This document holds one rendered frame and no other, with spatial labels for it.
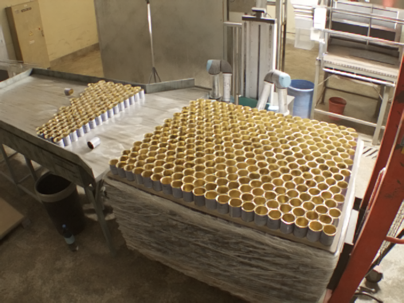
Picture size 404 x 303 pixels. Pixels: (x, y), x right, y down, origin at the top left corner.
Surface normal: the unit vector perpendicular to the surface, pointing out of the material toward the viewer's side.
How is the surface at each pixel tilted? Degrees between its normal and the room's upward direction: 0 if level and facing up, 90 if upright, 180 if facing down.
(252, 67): 90
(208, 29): 90
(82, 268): 0
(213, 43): 90
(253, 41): 90
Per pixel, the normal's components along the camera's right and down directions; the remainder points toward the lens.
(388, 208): -0.50, 0.48
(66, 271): -0.04, -0.84
